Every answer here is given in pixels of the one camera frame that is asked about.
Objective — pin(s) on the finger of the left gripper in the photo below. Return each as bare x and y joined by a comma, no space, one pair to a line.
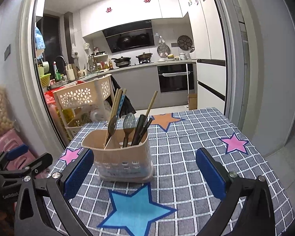
14,153
40,166

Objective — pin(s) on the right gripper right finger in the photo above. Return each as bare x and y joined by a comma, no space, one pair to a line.
257,215

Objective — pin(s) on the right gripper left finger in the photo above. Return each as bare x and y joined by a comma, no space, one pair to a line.
32,216

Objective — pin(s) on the dark metal spoon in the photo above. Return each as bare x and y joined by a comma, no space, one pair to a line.
128,126

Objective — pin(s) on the wooden chopstick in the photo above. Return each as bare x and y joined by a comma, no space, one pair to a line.
151,103
114,108

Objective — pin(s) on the pink plastic crate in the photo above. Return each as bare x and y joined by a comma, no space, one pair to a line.
10,140

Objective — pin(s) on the beige perforated storage rack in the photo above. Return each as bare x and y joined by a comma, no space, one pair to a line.
77,102

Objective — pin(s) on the beige plastic utensil holder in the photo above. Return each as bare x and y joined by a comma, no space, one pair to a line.
116,163

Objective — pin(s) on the blue patterned chopstick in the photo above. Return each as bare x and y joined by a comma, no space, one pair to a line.
123,94

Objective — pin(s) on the black wok on stove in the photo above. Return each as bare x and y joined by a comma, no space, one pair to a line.
122,61

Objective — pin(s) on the cardboard box on floor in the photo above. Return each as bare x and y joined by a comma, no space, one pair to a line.
192,101

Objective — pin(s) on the black pot on stove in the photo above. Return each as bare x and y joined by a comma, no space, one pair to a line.
144,58

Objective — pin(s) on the black built-in oven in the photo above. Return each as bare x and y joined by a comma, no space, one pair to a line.
178,77

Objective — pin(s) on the black range hood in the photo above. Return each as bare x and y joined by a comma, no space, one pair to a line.
129,36

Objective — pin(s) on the white refrigerator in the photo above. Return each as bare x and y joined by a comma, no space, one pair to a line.
209,53

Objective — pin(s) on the black handled utensil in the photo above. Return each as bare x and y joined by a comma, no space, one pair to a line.
141,128

